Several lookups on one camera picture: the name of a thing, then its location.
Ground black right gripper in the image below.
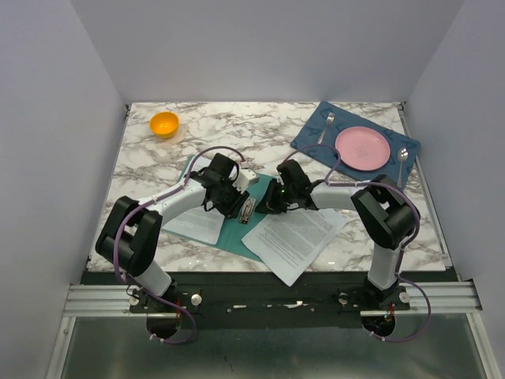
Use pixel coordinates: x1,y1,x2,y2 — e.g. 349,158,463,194
255,178,297,214

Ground silver folder clip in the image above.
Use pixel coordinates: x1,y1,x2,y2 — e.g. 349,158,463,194
238,197,256,224

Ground single printed paper sheet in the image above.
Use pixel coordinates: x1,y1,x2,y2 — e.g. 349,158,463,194
165,156,228,245

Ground printed white paper sheets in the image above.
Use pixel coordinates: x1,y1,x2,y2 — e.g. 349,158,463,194
241,209,346,287

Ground teal plastic folder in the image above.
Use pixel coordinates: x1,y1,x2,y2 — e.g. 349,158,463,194
160,154,285,262

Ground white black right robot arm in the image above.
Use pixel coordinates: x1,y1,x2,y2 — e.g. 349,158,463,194
255,159,421,310

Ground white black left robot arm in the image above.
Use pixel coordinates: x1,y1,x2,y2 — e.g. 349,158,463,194
95,153,259,312

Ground orange plastic bowl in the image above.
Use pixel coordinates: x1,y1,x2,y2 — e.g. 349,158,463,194
149,111,180,139

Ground silver fork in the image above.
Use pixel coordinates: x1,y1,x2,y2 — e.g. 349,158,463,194
317,112,335,144

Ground pink plate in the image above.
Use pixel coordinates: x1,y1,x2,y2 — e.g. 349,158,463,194
335,126,391,171

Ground silver spoon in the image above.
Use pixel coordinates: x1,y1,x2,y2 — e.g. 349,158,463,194
397,147,409,188

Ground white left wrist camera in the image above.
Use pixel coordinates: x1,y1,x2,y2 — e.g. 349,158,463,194
233,169,260,193

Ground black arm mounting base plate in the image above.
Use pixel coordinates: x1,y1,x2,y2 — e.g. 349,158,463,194
80,270,411,331

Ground aluminium extrusion rail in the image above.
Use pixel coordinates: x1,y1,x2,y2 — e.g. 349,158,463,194
63,282,482,318

